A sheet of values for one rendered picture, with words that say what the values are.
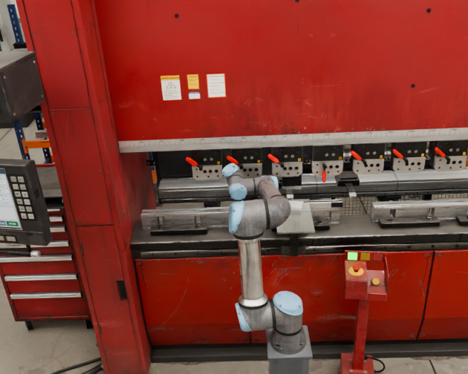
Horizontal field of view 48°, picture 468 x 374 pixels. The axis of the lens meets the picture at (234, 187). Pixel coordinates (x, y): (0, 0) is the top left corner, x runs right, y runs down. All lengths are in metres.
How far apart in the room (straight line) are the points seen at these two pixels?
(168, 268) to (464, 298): 1.61
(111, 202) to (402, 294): 1.62
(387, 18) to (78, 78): 1.34
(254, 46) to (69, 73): 0.80
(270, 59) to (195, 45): 0.34
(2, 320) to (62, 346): 0.55
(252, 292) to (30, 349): 1.95
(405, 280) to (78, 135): 1.83
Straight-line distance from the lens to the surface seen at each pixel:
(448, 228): 2.90
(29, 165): 2.06
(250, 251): 1.99
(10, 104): 2.01
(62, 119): 2.42
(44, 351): 3.62
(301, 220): 2.62
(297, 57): 2.43
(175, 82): 2.47
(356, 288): 2.64
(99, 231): 2.65
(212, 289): 2.90
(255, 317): 2.10
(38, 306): 3.58
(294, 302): 2.13
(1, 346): 3.77
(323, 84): 2.48
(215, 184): 3.00
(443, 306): 3.16
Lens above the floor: 2.39
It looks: 28 degrees down
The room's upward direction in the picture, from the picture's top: 3 degrees counter-clockwise
